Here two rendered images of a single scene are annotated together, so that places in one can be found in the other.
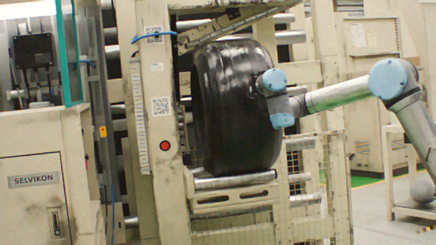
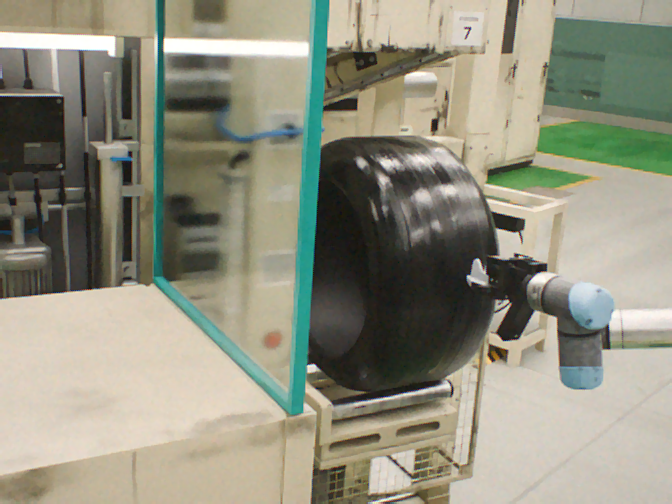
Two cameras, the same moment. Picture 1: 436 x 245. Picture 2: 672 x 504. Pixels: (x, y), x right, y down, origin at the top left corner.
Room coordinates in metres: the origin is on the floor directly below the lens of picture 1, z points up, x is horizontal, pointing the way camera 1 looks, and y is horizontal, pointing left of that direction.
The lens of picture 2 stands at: (0.66, 0.77, 1.81)
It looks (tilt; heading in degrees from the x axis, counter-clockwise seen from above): 17 degrees down; 339
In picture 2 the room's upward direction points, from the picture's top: 4 degrees clockwise
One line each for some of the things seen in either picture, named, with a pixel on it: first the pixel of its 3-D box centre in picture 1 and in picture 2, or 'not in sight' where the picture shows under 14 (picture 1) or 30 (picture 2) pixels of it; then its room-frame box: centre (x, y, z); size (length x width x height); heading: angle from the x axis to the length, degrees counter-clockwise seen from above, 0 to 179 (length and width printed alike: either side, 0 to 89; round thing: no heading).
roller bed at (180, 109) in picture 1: (165, 137); not in sight; (2.86, 0.24, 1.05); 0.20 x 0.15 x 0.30; 98
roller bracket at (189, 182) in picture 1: (185, 179); (285, 387); (2.49, 0.14, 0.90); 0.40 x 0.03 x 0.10; 8
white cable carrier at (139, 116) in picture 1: (140, 116); not in sight; (2.41, 0.29, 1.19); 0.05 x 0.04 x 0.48; 8
